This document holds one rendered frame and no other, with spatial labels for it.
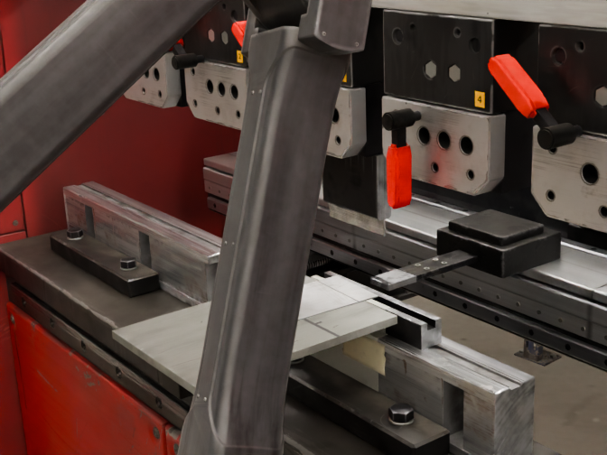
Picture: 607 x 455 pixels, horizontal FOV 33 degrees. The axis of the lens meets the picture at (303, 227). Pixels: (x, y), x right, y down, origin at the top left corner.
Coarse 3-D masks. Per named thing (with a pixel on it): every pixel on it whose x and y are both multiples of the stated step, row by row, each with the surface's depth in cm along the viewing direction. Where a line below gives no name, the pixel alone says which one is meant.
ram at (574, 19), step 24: (384, 0) 100; (408, 0) 98; (432, 0) 95; (456, 0) 92; (480, 0) 90; (504, 0) 88; (528, 0) 86; (552, 0) 84; (576, 0) 82; (600, 0) 80; (576, 24) 82; (600, 24) 80
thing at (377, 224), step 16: (336, 160) 118; (352, 160) 115; (368, 160) 113; (384, 160) 112; (336, 176) 118; (352, 176) 116; (368, 176) 113; (384, 176) 113; (336, 192) 119; (352, 192) 116; (368, 192) 114; (384, 192) 113; (336, 208) 121; (352, 208) 117; (368, 208) 115; (384, 208) 114; (352, 224) 119; (368, 224) 117; (384, 224) 114
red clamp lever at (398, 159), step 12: (408, 108) 98; (384, 120) 97; (396, 120) 97; (408, 120) 98; (396, 132) 98; (396, 144) 98; (408, 144) 99; (396, 156) 98; (408, 156) 99; (396, 168) 98; (408, 168) 99; (396, 180) 99; (408, 180) 99; (396, 192) 99; (408, 192) 100; (396, 204) 100; (408, 204) 100
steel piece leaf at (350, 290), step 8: (320, 280) 124; (328, 280) 124; (336, 280) 124; (344, 280) 124; (336, 288) 121; (344, 288) 121; (352, 288) 121; (360, 288) 121; (352, 296) 119; (360, 296) 119; (368, 296) 119; (376, 296) 119
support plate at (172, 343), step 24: (192, 312) 116; (336, 312) 115; (360, 312) 115; (384, 312) 114; (120, 336) 111; (144, 336) 111; (168, 336) 110; (192, 336) 110; (312, 336) 109; (360, 336) 111; (168, 360) 105; (192, 360) 104; (192, 384) 99
